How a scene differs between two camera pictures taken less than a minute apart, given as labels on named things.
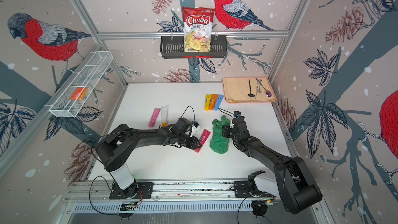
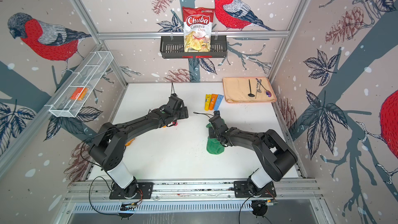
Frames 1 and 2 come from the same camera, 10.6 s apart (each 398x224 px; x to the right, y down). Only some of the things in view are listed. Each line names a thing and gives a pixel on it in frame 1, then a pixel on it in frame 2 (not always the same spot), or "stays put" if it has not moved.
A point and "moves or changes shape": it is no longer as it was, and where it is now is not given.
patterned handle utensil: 257,87 stays put
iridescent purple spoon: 268,93 stays put
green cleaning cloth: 218,143 moves or changes shape
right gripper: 225,130 to 210,130
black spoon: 250,94 stays put
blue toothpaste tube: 219,97 stays put
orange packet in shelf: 79,93 stays put
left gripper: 194,143 to 185,111
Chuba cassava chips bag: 197,26 stays put
